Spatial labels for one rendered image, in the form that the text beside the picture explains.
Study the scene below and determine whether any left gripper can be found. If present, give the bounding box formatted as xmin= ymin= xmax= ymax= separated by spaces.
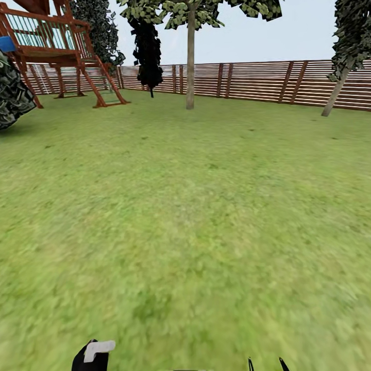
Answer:
xmin=71 ymin=346 xmax=109 ymax=371

